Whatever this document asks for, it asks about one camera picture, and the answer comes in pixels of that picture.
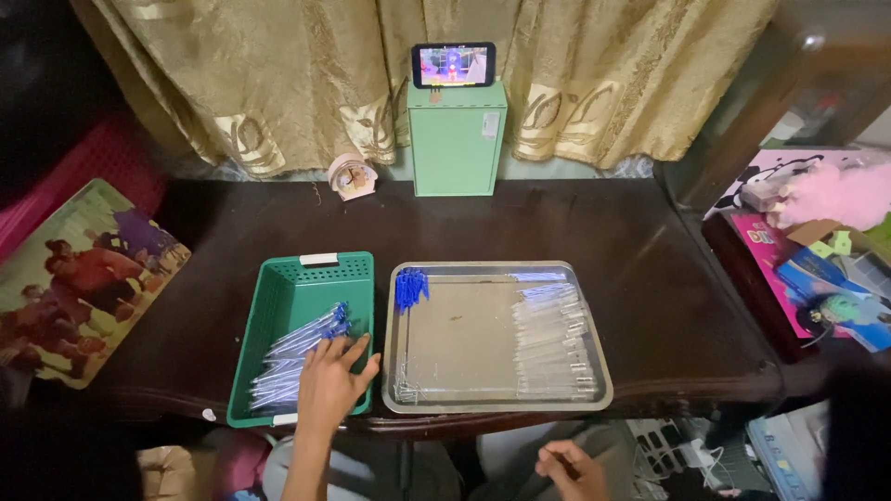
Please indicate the row of clear pen barrels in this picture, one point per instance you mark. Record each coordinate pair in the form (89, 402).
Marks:
(553, 337)

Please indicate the small pink alarm clock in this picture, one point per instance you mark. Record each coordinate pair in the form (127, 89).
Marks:
(352, 177)

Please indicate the pile of assembled blue pens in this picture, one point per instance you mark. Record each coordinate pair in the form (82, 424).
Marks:
(296, 351)

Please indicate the cartoon picture board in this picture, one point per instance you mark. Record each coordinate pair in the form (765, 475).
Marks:
(83, 282)

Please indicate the person's left hand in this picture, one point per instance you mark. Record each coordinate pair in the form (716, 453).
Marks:
(330, 383)

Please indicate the green plastic basket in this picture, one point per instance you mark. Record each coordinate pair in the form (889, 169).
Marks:
(301, 339)

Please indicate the person's right fingers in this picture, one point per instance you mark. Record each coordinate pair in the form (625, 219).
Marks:
(554, 459)

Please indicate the pink plastic crate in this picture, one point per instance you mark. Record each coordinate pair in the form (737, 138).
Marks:
(83, 181)

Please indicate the green box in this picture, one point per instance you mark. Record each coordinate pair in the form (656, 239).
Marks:
(456, 139)

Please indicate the pile of blue pen caps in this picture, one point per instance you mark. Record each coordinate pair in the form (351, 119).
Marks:
(411, 286)

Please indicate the person's grey trousers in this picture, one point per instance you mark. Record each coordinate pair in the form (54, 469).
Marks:
(445, 466)

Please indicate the pile of pen springs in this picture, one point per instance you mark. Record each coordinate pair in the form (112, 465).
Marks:
(405, 388)

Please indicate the steel tray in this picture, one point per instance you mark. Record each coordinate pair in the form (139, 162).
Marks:
(487, 337)

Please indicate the gold patterned curtain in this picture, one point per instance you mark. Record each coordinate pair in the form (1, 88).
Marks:
(431, 76)

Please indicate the black smartphone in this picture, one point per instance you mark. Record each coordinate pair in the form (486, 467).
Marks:
(453, 65)

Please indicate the person's right hand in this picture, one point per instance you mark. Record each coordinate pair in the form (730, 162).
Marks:
(572, 472)

